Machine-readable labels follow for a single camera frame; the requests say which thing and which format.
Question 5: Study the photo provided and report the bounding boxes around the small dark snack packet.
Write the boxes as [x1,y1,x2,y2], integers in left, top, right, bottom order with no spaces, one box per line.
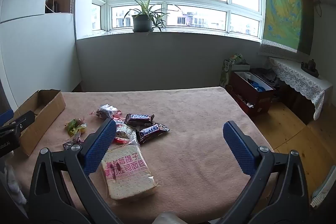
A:
[62,135,84,151]

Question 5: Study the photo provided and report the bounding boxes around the brown chocolate bar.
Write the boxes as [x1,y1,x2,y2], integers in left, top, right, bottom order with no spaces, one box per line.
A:
[136,123,170,145]
[124,113,155,127]

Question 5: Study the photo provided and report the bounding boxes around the white lace tablecloth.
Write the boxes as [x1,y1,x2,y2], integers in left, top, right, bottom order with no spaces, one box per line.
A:
[269,57,333,121]

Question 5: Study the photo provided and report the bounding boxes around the dark red storage box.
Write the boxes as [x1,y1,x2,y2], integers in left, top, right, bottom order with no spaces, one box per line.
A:
[230,70,276,117]

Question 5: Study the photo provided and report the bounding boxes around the potted spider plant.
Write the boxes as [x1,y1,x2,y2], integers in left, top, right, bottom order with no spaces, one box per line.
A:
[123,0,181,33]

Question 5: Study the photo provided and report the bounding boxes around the sliced bread packet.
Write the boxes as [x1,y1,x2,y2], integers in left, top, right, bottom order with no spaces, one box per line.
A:
[101,135,162,201]

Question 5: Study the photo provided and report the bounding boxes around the person's left hand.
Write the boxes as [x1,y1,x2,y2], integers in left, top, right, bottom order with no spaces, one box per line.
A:
[0,164,27,205]

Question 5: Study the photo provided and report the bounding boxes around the yellow wrapped jelly candy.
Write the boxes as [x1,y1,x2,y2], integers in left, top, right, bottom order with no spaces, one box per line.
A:
[65,118,79,137]

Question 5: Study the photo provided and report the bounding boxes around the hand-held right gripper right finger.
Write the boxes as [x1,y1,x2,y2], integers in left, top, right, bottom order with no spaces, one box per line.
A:
[223,120,308,224]

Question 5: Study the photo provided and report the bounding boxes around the green white carton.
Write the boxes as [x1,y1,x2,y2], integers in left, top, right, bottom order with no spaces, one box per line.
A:
[220,53,250,88]

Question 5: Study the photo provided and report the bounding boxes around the white cabinet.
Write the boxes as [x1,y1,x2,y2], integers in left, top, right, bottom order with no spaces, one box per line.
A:
[0,0,77,111]

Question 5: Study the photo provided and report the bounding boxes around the brown cardboard box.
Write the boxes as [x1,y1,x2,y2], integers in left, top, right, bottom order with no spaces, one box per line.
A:
[12,89,66,157]

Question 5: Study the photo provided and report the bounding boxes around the dark cloth pile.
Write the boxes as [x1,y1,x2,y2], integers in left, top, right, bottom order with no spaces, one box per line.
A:
[251,67,279,88]

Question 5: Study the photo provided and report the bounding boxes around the dark teapot figurine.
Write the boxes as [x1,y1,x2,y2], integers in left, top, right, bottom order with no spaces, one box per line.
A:
[301,59,320,78]

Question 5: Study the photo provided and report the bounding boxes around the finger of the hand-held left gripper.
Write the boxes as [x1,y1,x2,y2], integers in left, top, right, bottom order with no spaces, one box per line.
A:
[0,111,36,137]
[0,109,13,125]

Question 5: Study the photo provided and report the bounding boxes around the clear packet of brown snack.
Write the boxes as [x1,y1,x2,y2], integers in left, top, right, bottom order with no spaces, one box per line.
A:
[96,104,118,119]

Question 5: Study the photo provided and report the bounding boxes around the pink blanket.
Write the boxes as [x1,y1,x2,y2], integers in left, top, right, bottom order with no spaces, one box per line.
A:
[5,86,276,222]

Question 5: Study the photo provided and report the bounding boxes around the landscape wall scroll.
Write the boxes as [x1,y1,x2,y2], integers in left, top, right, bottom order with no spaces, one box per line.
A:
[259,0,315,58]

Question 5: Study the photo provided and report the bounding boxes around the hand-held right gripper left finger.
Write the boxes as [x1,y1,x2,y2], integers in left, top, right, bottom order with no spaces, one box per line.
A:
[28,118,124,224]

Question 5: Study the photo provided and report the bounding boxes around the red and white snack pouch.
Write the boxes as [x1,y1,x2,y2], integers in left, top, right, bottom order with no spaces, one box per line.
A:
[114,123,137,144]

